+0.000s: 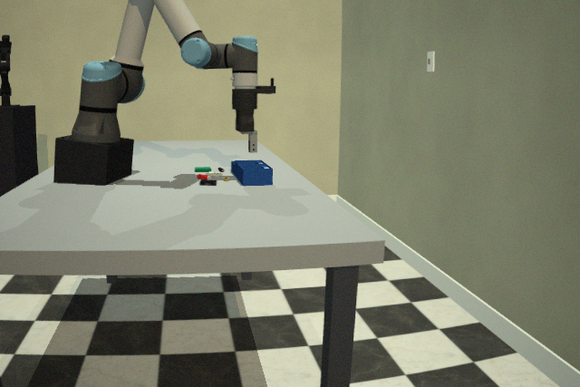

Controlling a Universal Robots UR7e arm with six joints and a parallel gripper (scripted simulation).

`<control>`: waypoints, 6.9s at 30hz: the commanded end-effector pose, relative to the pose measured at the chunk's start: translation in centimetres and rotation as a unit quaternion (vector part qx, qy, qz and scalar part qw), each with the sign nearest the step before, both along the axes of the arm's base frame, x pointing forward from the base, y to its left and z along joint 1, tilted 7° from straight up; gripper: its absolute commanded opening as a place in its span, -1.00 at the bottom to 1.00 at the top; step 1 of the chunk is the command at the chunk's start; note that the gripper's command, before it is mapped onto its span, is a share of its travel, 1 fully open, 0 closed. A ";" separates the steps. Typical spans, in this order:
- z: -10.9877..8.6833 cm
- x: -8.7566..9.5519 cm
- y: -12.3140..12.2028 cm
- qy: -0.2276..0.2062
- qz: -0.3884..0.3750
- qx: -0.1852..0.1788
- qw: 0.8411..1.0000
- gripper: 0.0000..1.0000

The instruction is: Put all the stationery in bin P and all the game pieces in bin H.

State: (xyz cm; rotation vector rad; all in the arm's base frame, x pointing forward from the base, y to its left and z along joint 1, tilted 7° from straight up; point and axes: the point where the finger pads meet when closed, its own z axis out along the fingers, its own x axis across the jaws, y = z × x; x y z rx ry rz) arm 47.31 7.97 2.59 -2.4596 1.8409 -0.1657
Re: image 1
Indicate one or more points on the blue rack of bins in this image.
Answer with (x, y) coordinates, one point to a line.
(252, 172)

